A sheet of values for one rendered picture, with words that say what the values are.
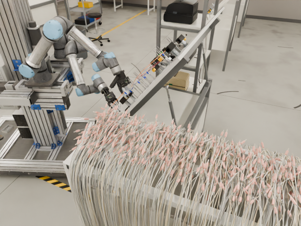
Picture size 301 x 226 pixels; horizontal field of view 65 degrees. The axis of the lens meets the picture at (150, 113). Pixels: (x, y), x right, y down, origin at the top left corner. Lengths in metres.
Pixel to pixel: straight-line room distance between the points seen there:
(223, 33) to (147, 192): 4.22
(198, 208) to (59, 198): 2.06
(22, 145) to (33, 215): 0.85
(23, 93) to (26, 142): 1.01
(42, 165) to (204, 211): 2.19
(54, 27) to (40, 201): 1.74
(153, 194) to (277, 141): 2.84
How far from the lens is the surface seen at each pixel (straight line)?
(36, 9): 6.75
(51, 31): 1.82
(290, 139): 3.69
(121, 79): 1.83
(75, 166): 0.96
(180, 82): 2.79
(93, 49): 1.94
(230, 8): 6.98
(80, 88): 2.07
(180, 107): 2.38
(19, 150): 3.10
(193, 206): 0.85
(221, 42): 4.90
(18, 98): 2.27
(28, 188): 2.96
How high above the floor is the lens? 2.15
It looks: 36 degrees down
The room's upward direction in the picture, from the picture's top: straight up
